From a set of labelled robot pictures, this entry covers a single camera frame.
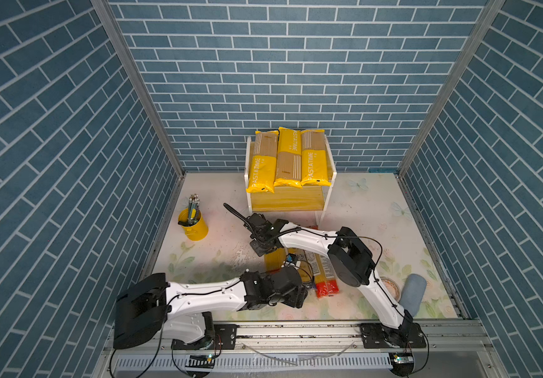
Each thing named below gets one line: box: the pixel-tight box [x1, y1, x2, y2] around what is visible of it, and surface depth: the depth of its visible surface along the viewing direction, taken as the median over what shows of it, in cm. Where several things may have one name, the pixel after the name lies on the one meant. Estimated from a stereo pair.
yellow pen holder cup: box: [177, 207, 210, 242], surface depth 95 cm
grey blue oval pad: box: [398, 273, 427, 317], surface depth 82 cm
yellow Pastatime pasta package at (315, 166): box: [300, 129, 331, 187], surface depth 77 cm
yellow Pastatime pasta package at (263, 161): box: [245, 130, 279, 194], surface depth 77 cm
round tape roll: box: [379, 276, 401, 304], surface depth 86 cm
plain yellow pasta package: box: [273, 126, 303, 189], surface depth 79 cm
